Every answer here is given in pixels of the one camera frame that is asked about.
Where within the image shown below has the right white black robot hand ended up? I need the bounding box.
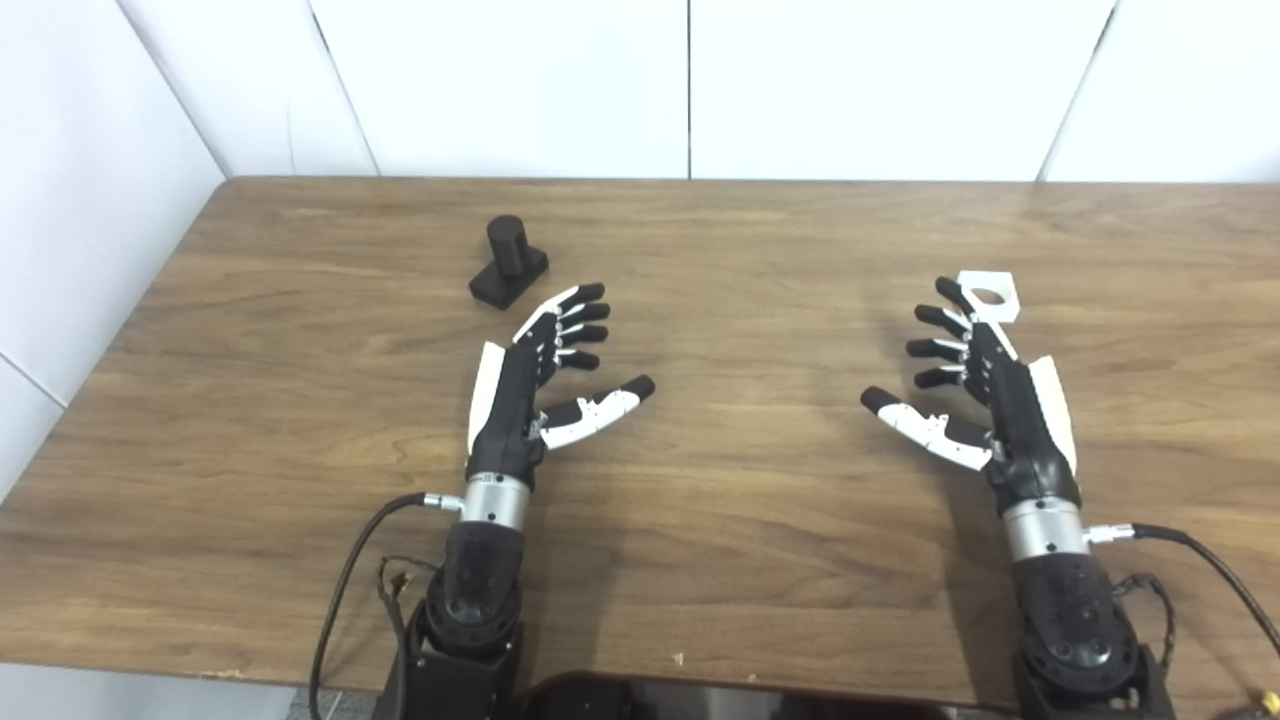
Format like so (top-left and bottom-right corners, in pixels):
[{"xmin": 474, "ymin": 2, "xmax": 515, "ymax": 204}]
[{"xmin": 860, "ymin": 276, "xmax": 1083, "ymax": 511}]

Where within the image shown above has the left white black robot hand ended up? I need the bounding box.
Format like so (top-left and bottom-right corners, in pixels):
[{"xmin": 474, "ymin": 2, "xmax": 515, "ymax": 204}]
[{"xmin": 466, "ymin": 283, "xmax": 657, "ymax": 483}]

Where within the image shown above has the white square piece with hole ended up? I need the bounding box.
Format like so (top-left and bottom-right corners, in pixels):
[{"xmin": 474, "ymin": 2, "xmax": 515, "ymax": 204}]
[{"xmin": 957, "ymin": 271, "xmax": 1021, "ymax": 323}]

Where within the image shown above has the black peg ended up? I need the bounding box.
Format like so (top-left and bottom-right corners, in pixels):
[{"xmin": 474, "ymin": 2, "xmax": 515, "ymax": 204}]
[{"xmin": 468, "ymin": 215, "xmax": 550, "ymax": 311}]

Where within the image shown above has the black robot torso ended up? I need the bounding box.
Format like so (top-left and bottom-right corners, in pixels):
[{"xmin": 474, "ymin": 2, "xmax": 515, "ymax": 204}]
[{"xmin": 520, "ymin": 672, "xmax": 1021, "ymax": 720}]

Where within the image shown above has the yellow plug connector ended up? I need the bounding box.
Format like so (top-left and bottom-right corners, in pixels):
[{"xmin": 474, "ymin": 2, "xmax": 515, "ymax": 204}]
[{"xmin": 1215, "ymin": 688, "xmax": 1280, "ymax": 720}]

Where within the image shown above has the left thick black wrist cable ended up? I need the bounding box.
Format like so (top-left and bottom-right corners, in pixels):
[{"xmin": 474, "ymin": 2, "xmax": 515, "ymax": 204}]
[{"xmin": 308, "ymin": 492, "xmax": 467, "ymax": 720}]

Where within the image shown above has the thick black wrist cable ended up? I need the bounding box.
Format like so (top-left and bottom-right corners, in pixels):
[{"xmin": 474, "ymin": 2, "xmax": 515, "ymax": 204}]
[
  {"xmin": 1085, "ymin": 522, "xmax": 1280, "ymax": 656},
  {"xmin": 308, "ymin": 492, "xmax": 467, "ymax": 720}
]

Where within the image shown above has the right thick black wrist cable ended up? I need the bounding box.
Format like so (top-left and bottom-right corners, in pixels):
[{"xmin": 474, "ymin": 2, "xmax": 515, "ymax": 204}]
[{"xmin": 1085, "ymin": 522, "xmax": 1280, "ymax": 656}]

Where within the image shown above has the left thin wire bundle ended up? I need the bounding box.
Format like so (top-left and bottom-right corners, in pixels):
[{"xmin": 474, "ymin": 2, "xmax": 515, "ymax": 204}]
[{"xmin": 377, "ymin": 555, "xmax": 441, "ymax": 641}]

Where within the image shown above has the thin wire bundle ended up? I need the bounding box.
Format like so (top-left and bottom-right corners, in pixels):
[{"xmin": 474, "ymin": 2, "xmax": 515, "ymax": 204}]
[
  {"xmin": 1115, "ymin": 573, "xmax": 1176, "ymax": 651},
  {"xmin": 377, "ymin": 555, "xmax": 441, "ymax": 641}
]

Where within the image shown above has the right thin wire bundle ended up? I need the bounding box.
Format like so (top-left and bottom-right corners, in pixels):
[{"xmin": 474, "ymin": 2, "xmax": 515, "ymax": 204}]
[{"xmin": 1115, "ymin": 573, "xmax": 1176, "ymax": 651}]

